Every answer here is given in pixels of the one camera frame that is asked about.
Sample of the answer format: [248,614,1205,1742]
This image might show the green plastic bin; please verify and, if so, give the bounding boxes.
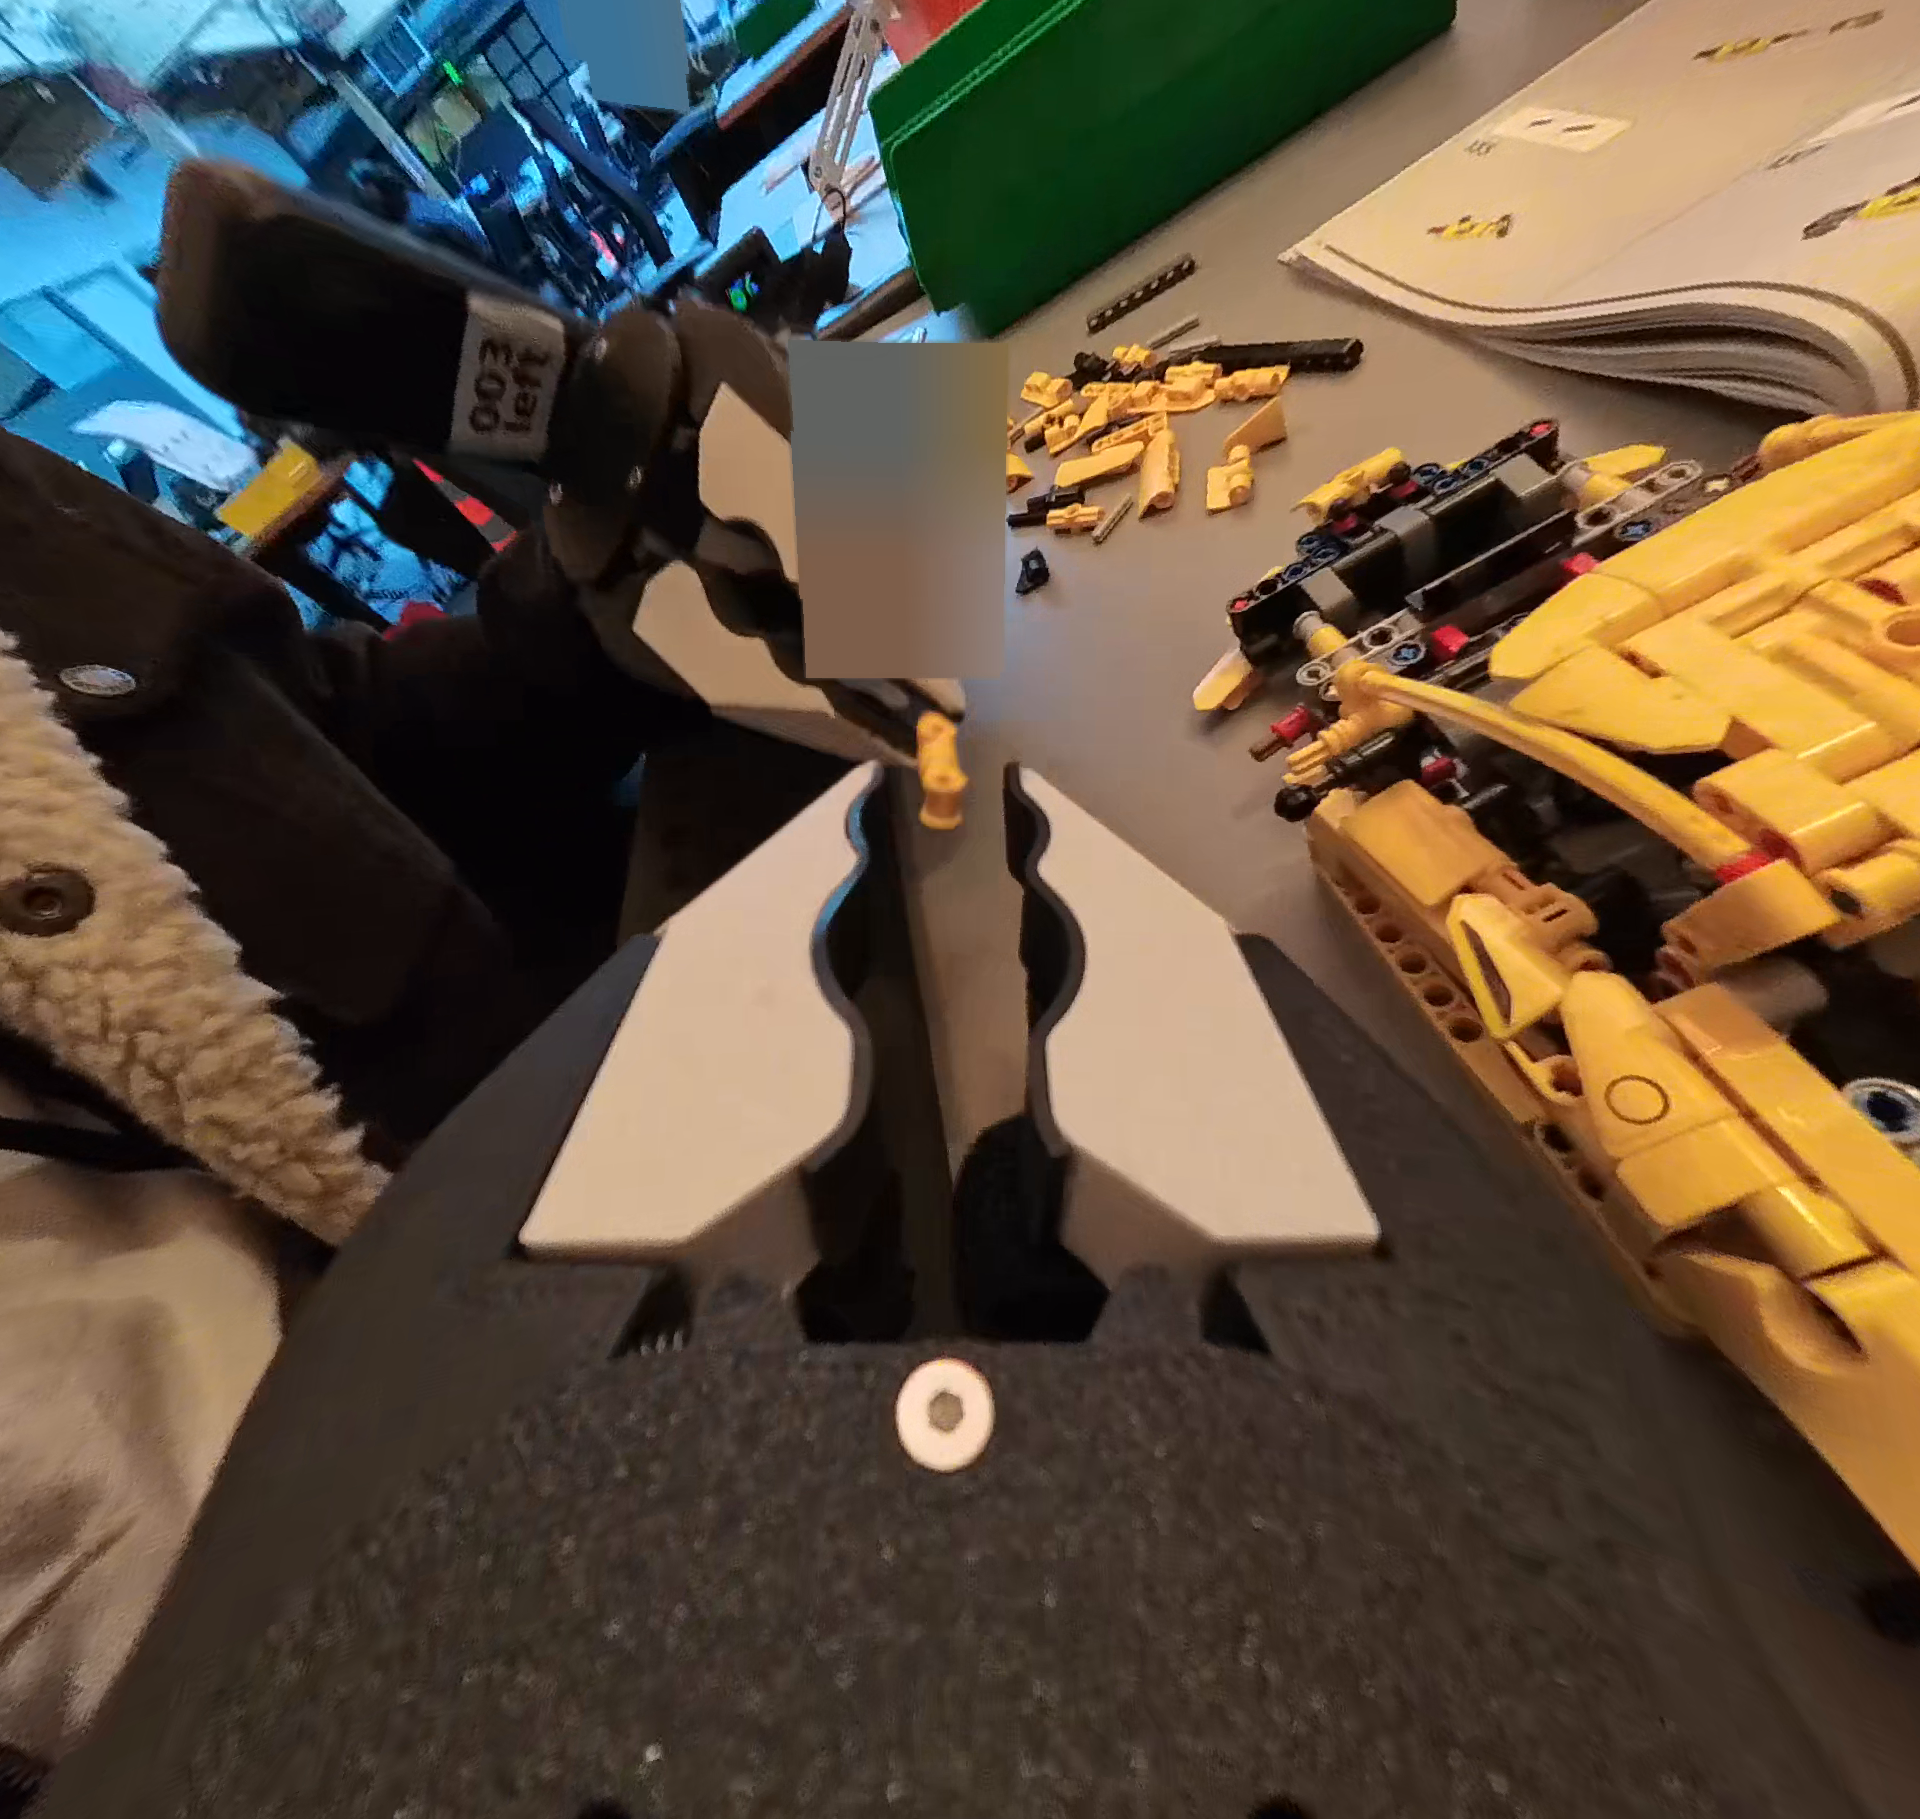
[868,0,1463,338]

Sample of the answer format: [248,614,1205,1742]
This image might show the person's left forearm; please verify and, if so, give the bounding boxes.
[300,511,855,980]

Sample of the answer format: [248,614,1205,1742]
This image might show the pile of yellow brick pieces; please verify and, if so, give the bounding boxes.
[1003,336,1293,547]

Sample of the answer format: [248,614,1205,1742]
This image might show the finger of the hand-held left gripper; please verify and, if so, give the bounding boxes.
[628,558,970,775]
[696,377,795,537]

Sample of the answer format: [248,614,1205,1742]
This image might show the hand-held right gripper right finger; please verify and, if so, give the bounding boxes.
[961,763,1383,1290]

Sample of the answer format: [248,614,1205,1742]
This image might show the black device with green display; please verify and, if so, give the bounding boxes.
[700,225,849,334]

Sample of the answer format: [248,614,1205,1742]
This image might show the yellow brick car model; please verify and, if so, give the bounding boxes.
[1193,404,1920,1579]

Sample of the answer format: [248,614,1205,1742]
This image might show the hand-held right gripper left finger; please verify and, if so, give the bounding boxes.
[517,759,891,1340]

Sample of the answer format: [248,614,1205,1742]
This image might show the dark grey holed beam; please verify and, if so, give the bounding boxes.
[1080,251,1202,338]

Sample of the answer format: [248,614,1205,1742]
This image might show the white document stand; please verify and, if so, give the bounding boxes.
[800,0,913,209]

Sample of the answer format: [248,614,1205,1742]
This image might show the building instruction booklet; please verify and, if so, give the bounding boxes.
[1278,0,1920,419]

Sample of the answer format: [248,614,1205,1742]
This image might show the grey desk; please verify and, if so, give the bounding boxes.
[840,0,1920,1700]

